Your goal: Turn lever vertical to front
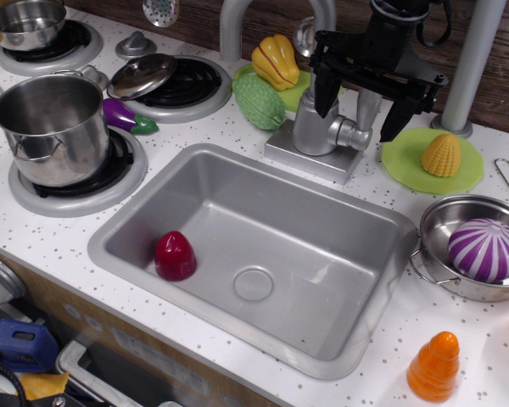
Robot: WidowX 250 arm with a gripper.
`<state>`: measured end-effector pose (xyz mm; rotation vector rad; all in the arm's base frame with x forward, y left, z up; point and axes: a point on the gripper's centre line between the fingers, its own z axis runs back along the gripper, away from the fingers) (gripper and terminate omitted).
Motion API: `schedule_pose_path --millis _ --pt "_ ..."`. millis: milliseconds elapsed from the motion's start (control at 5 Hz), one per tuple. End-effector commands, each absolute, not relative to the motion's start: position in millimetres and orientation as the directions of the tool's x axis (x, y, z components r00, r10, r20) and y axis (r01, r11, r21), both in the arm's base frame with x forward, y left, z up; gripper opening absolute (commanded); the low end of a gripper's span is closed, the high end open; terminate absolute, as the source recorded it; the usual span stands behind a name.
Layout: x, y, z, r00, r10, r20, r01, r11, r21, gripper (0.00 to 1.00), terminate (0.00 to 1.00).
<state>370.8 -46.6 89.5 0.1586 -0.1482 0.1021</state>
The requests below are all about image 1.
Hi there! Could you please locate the blue clamp tool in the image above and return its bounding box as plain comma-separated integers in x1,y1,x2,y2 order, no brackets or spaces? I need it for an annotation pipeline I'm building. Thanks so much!
0,318,59,373

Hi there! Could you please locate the orange toy carrot piece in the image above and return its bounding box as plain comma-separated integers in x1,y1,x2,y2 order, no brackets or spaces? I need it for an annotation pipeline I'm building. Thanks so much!
406,332,460,402

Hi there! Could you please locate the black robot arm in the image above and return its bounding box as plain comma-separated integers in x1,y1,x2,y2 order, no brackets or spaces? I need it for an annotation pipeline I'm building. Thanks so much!
310,1,451,142

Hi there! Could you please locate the yellow toy bell pepper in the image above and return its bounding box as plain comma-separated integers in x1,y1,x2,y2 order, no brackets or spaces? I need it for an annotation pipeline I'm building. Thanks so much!
251,34,299,92

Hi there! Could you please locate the purple white toy onion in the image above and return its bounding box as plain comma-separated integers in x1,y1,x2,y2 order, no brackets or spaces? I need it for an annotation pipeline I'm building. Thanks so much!
447,218,509,283

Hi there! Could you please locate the small steel pot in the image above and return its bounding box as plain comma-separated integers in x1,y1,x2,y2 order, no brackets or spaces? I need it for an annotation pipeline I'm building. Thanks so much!
0,0,67,52

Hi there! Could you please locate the green plate behind faucet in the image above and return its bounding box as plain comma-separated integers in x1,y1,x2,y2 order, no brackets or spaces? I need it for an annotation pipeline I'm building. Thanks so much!
232,64,311,113

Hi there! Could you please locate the yellow toy corn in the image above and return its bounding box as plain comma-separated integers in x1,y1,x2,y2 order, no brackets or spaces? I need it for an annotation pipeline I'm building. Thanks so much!
421,133,461,178

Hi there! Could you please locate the green plate with corn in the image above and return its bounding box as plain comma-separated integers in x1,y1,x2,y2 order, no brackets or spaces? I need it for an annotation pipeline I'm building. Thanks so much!
381,128,484,195

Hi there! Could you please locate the silver ladle bowl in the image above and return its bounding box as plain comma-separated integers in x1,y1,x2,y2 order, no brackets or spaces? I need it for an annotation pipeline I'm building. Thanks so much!
293,16,316,58

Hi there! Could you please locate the silver toy faucet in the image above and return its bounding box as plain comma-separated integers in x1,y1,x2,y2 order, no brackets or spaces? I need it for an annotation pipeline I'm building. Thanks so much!
220,0,364,184

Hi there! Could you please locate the silver slotted spoon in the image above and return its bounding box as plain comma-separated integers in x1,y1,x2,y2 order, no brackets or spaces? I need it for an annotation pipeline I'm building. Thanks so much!
142,0,180,28

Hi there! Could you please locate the large steel pot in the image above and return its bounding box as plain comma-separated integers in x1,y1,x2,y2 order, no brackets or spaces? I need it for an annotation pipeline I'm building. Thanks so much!
0,74,110,187

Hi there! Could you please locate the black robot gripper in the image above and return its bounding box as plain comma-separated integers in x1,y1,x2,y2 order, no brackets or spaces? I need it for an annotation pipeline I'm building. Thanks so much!
310,12,446,142

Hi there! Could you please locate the yellow cloth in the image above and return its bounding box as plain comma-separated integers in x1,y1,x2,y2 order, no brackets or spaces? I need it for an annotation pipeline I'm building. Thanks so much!
20,372,70,401

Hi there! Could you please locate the front left stove burner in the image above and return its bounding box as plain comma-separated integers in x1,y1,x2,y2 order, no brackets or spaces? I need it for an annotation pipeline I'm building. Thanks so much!
8,126,148,218

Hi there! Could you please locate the middle stove burner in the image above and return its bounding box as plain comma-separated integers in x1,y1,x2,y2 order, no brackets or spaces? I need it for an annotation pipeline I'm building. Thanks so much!
124,55,232,124

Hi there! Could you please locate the grey toy sink basin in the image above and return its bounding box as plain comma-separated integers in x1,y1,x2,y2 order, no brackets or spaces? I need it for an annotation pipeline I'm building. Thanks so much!
88,144,417,380

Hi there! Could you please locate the black cable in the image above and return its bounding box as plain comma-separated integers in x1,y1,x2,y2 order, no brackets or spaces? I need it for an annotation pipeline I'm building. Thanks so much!
0,360,29,407

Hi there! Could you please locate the steel pan with handles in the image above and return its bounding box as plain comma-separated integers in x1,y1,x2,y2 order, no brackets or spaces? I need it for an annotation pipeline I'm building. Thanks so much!
409,194,509,302

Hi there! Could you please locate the grey stove knob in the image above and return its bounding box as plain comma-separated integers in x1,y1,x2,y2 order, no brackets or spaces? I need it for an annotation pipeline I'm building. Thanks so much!
53,64,109,92
115,31,157,60

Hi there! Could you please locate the grey vertical pole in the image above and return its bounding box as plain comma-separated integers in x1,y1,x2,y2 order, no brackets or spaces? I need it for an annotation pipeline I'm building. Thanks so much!
430,0,506,138

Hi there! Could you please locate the silver faucet lever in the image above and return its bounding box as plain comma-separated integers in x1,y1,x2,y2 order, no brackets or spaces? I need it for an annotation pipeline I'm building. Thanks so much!
327,88,383,151

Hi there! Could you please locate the red toy pepper half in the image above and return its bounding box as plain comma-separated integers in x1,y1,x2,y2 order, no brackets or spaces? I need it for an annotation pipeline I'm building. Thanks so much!
154,231,197,282

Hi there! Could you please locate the steel pot lid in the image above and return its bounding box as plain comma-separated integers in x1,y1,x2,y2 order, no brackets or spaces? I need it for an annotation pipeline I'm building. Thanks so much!
107,53,177,100

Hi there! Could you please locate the green toy bumpy gourd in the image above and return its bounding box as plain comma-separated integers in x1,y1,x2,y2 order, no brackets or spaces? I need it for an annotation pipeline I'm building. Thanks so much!
233,75,286,131

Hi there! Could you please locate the purple toy eggplant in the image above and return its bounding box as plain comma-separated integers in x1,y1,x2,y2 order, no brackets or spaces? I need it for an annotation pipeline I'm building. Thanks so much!
103,98,159,136

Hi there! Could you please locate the back left stove burner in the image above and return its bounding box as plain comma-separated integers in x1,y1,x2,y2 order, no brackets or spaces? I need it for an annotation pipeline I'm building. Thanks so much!
0,20,103,77

